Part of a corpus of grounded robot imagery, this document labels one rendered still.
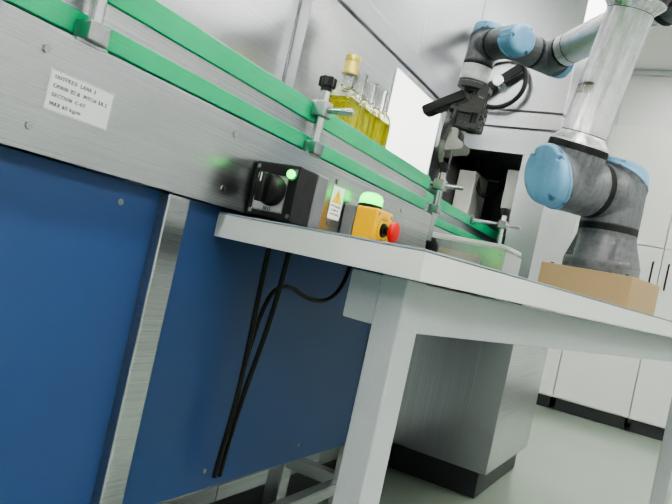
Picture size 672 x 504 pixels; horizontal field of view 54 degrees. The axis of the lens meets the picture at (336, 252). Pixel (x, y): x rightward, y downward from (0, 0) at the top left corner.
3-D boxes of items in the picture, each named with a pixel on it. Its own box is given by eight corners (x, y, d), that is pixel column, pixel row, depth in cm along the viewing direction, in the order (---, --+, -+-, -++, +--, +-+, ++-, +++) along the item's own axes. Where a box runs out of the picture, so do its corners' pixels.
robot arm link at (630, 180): (653, 234, 133) (666, 168, 133) (605, 220, 127) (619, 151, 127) (606, 231, 143) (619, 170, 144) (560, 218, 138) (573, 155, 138)
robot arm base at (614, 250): (648, 284, 136) (658, 237, 136) (623, 275, 125) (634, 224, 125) (577, 272, 146) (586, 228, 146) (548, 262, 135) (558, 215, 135)
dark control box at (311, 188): (274, 225, 101) (286, 171, 101) (318, 234, 97) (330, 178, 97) (242, 216, 94) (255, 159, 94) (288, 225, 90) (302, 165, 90)
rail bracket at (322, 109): (310, 158, 110) (327, 80, 110) (348, 163, 107) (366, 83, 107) (298, 152, 107) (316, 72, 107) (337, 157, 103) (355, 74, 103)
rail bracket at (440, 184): (396, 207, 167) (406, 159, 167) (458, 217, 159) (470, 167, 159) (391, 205, 164) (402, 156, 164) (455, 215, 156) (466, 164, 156)
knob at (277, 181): (256, 203, 93) (242, 199, 90) (263, 172, 93) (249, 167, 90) (282, 208, 91) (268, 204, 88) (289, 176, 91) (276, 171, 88)
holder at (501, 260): (417, 267, 182) (423, 240, 182) (515, 288, 169) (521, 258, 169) (393, 261, 167) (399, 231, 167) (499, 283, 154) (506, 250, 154)
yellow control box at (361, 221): (352, 247, 125) (361, 209, 125) (387, 254, 122) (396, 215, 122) (335, 242, 119) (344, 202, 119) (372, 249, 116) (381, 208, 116)
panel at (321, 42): (415, 201, 227) (436, 105, 227) (423, 202, 225) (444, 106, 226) (273, 127, 148) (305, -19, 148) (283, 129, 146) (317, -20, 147)
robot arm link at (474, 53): (488, 15, 159) (468, 20, 167) (475, 60, 160) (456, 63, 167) (513, 27, 162) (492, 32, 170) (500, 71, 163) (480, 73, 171)
